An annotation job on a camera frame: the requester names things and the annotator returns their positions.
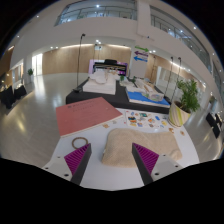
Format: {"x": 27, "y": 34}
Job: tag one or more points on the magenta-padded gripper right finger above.
{"x": 146, "y": 160}

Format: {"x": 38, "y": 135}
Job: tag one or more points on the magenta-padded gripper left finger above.
{"x": 76, "y": 160}

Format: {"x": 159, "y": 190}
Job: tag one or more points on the beige knitted towel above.
{"x": 123, "y": 146}

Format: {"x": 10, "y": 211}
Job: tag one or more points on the small brown figure sticker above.
{"x": 171, "y": 130}

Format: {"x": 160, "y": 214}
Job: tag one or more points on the colourful sticker sheet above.
{"x": 143, "y": 119}

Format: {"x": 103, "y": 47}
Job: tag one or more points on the small round orange sticker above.
{"x": 182, "y": 133}

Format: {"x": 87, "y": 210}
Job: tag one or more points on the pink rectangular board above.
{"x": 86, "y": 115}

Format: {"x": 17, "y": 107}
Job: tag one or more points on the potted plant in striped pot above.
{"x": 178, "y": 115}

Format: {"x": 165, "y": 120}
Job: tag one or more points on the blue-based architectural model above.
{"x": 136, "y": 97}

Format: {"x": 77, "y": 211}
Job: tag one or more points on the black display platform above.
{"x": 120, "y": 98}

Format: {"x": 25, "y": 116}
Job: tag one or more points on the white long architectural model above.
{"x": 148, "y": 88}

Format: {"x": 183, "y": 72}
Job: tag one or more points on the group of black benches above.
{"x": 213, "y": 123}

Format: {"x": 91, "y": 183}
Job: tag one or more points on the white layered architectural model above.
{"x": 100, "y": 87}

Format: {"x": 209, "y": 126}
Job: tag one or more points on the group of black chairs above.
{"x": 10, "y": 96}

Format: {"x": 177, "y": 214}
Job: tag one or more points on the tall black light stand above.
{"x": 79, "y": 66}

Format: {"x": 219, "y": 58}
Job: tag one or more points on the distant potted plant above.
{"x": 30, "y": 71}

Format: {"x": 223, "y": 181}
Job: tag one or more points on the blue arrow sign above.
{"x": 140, "y": 59}

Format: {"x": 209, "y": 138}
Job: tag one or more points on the purple arrow sign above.
{"x": 141, "y": 53}

